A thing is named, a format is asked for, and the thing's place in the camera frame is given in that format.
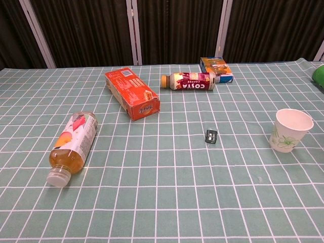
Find small black metal clip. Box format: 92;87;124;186
205;129;219;145

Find blue orange snack box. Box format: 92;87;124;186
198;57;234;84

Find green round object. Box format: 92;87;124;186
311;63;324;92

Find green grid-patterned tablecloth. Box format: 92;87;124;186
0;57;324;243

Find white paper cup green flowers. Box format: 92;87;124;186
268;108;314;153

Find Costa coffee bottle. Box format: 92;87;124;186
160;72;217;91

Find orange juice bottle white cap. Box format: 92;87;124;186
46;112;99;187

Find orange red cardboard box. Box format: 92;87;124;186
105;66;161;122

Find white partition frame post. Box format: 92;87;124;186
215;0;233;59
126;0;143;66
313;40;324;62
19;0;57;69

